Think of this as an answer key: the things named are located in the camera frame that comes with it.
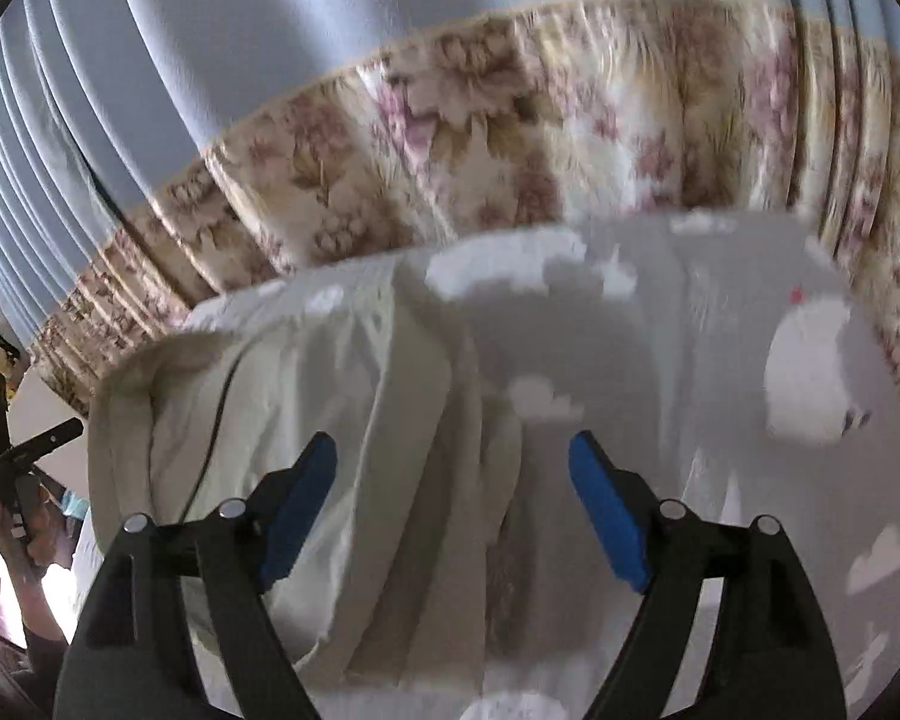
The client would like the beige hooded jacket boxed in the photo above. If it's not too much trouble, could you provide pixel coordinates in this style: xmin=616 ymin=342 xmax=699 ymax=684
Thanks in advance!
xmin=89 ymin=262 xmax=521 ymax=694

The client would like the person's left hand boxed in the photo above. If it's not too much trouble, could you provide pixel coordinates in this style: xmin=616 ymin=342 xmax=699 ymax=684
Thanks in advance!
xmin=0 ymin=486 xmax=73 ymax=642

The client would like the grey polar bear bedsheet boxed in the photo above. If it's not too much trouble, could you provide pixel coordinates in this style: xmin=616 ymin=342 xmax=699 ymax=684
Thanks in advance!
xmin=66 ymin=208 xmax=900 ymax=720

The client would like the blue floral curtain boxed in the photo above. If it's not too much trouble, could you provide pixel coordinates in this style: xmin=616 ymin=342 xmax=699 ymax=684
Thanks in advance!
xmin=0 ymin=0 xmax=900 ymax=410

